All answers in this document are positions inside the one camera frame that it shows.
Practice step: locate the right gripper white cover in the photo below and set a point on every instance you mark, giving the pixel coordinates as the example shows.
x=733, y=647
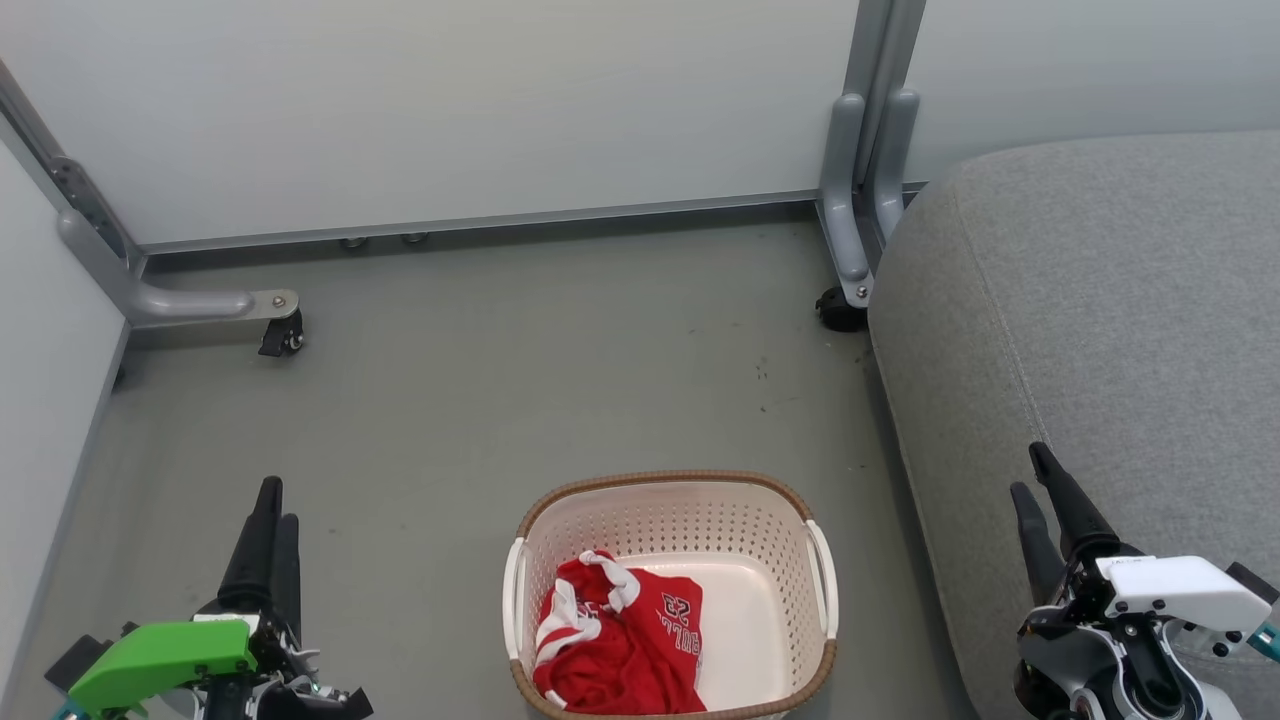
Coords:
x=1160, y=610

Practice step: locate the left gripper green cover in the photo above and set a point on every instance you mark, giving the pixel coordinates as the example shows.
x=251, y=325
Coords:
x=160, y=660

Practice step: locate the red basketball jersey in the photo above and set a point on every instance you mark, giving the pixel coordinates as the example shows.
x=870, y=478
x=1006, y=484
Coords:
x=630, y=650

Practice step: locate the grey fabric sofa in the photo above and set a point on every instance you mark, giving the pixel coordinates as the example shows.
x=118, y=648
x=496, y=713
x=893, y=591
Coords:
x=1120, y=330

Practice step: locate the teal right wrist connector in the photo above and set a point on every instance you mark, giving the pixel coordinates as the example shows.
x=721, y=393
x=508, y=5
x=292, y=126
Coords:
x=1267, y=641

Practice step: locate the white perforated laundry basket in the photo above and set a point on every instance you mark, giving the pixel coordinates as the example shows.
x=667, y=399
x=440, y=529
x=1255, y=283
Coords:
x=780, y=580

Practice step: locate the grey partition foot with plate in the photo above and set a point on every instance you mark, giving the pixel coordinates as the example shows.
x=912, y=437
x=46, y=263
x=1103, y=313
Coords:
x=170, y=300

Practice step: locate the round black caster wheel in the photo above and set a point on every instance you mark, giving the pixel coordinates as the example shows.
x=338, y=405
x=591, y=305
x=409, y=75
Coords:
x=838, y=312

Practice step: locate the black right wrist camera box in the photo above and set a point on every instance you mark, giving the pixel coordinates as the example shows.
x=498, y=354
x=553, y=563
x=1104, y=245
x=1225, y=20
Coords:
x=1255, y=582

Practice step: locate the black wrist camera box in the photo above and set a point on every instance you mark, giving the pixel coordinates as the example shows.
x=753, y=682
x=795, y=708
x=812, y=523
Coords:
x=1255, y=582
x=78, y=660

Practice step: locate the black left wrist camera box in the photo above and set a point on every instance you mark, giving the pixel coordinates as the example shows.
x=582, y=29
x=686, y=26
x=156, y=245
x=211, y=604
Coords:
x=78, y=660

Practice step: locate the black caster wheel with bracket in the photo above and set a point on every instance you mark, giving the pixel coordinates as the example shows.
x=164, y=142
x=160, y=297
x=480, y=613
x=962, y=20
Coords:
x=283, y=335

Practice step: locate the grey partition bottom rail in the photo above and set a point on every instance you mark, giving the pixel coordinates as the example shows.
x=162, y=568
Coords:
x=480, y=222

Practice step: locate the grey partition post with feet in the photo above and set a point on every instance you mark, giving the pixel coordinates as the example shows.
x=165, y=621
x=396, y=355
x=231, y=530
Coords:
x=862, y=150

